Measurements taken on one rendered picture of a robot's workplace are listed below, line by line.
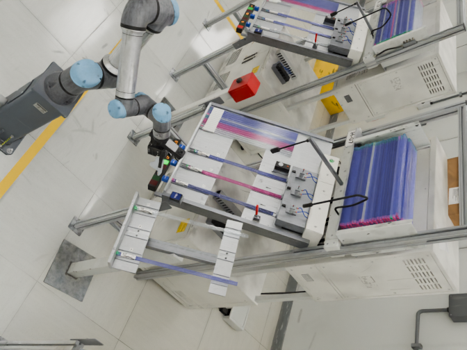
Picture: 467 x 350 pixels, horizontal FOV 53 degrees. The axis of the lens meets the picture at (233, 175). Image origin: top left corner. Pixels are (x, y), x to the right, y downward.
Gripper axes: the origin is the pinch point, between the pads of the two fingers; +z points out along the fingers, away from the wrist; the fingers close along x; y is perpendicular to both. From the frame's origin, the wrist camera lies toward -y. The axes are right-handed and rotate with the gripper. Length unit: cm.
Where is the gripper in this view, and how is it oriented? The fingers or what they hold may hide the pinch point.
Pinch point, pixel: (165, 165)
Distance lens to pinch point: 219.6
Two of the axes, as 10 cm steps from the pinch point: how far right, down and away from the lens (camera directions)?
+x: -3.0, 7.2, -6.3
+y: -9.5, -3.1, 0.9
